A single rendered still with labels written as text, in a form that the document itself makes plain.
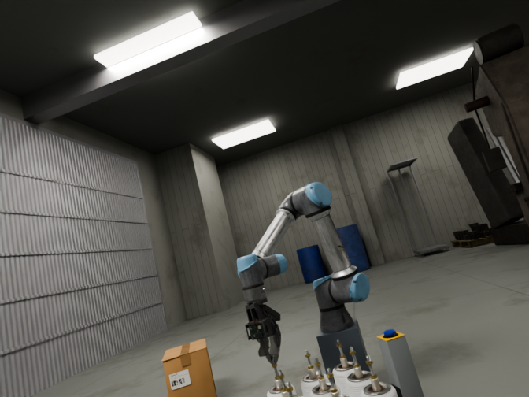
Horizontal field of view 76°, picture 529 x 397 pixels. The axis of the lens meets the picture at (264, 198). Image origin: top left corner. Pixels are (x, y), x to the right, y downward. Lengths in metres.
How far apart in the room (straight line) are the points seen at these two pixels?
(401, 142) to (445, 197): 1.51
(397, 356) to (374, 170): 7.03
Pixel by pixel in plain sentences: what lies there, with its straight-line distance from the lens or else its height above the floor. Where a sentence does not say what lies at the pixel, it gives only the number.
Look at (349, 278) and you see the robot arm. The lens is 1.48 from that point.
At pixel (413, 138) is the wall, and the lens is 8.41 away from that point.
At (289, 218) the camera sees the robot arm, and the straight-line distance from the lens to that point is 1.49.
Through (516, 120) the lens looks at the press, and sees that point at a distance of 4.23.
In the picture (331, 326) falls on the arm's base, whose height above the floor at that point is 0.32.
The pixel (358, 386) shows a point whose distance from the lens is 1.18.
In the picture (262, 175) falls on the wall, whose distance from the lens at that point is 8.41.
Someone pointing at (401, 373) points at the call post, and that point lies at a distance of 1.32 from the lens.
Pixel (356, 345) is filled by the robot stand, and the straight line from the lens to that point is 1.59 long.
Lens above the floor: 0.66
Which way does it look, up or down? 10 degrees up
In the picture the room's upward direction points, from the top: 14 degrees counter-clockwise
